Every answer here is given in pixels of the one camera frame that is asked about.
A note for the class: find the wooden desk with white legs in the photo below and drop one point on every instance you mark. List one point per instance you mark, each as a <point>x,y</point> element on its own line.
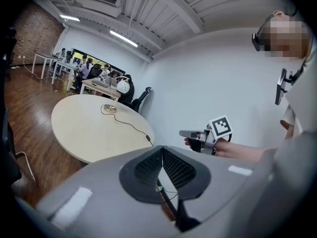
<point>97,84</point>

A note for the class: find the light blue desk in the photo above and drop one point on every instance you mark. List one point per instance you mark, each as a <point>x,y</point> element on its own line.
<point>64,66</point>

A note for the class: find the ceiling light tube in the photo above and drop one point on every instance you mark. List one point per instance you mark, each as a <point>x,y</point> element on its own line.
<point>123,38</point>

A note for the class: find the black-framed window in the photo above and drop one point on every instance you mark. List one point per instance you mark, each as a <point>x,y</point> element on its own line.
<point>99,59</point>

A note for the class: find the black high-back office chair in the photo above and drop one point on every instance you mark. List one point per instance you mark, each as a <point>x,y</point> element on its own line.
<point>141,99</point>

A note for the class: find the person's light shirt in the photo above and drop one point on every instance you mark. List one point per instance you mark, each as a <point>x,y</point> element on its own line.
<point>304,88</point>

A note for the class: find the black head-worn camera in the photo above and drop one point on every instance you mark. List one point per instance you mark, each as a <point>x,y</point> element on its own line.
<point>257,42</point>

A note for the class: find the chest-mounted tablet screen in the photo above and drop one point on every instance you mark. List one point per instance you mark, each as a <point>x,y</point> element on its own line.
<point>281,88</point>

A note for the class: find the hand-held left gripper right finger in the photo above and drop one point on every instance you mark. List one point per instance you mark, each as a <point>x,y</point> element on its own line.
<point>183,172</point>

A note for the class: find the person's head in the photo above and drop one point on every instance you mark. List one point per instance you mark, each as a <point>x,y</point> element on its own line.
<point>287,38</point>

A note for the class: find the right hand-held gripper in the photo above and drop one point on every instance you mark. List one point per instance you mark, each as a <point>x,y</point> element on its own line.
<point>221,129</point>

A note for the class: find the person's right forearm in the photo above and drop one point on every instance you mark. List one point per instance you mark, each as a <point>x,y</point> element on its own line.
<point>237,150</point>

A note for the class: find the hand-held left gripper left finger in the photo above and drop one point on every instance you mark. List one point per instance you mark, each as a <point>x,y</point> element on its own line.
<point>143,172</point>

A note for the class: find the dark-top desk with white legs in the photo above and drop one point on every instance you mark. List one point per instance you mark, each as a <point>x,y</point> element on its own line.
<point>45,57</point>

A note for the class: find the ceiling air conditioning unit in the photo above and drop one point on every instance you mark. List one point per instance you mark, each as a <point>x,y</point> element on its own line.
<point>99,1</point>

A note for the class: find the person's right hand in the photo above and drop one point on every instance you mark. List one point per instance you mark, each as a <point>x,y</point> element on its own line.
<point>196,146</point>

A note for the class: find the globe table lamp brass base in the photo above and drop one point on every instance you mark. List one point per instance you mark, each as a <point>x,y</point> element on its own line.
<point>123,86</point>

